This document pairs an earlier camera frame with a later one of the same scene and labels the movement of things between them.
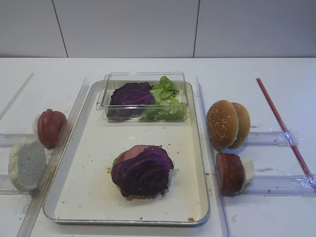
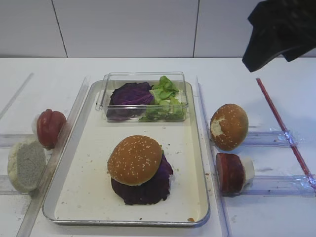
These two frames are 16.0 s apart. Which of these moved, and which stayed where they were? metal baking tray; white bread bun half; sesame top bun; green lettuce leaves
Moved: sesame top bun
Stayed: metal baking tray; white bread bun half; green lettuce leaves
